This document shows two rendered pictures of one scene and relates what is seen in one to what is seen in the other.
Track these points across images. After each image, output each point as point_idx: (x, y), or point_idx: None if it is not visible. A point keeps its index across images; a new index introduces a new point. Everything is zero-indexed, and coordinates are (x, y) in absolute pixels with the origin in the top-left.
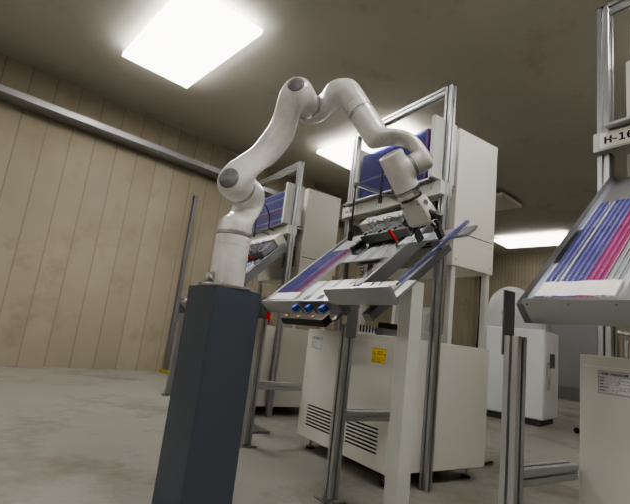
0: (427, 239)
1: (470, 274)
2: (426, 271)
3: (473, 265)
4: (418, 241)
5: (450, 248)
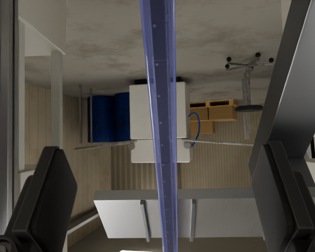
0: None
1: None
2: (285, 29)
3: (310, 170)
4: (271, 151)
5: (249, 168)
